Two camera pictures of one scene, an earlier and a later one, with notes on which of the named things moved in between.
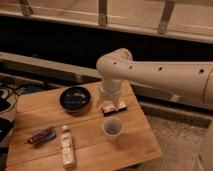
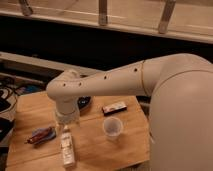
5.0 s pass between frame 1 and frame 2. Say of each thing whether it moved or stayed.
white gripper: moved
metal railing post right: stayed
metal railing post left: stayed
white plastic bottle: stayed
